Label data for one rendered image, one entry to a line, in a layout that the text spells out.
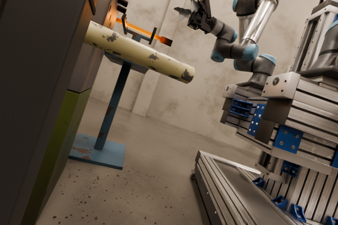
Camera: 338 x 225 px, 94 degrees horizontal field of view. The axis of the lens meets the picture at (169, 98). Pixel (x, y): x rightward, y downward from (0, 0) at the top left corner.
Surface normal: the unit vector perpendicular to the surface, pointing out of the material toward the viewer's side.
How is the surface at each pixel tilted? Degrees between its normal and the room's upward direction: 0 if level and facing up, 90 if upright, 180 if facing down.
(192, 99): 90
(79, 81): 90
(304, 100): 90
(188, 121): 90
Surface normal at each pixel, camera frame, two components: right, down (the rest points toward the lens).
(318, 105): 0.00, 0.00
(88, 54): 0.34, 0.12
